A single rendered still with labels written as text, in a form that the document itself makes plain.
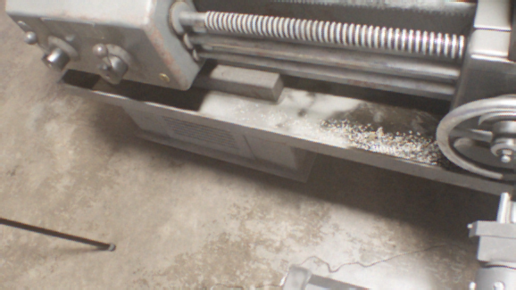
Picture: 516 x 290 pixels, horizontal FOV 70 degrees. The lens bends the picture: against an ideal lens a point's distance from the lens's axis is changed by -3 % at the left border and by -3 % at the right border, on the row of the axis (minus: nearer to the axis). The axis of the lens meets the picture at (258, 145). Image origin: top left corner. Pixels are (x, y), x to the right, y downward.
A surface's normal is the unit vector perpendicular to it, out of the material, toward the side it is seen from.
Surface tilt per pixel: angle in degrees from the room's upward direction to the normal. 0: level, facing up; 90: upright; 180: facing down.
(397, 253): 0
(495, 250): 27
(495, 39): 0
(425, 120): 0
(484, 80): 90
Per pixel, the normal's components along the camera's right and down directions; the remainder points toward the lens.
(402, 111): -0.24, -0.52
